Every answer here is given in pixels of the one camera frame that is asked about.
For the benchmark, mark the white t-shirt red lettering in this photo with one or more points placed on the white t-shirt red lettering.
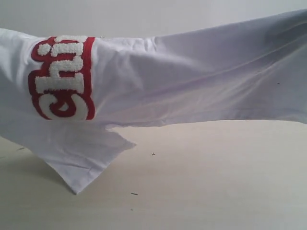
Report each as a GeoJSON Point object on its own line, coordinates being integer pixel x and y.
{"type": "Point", "coordinates": [59, 95]}

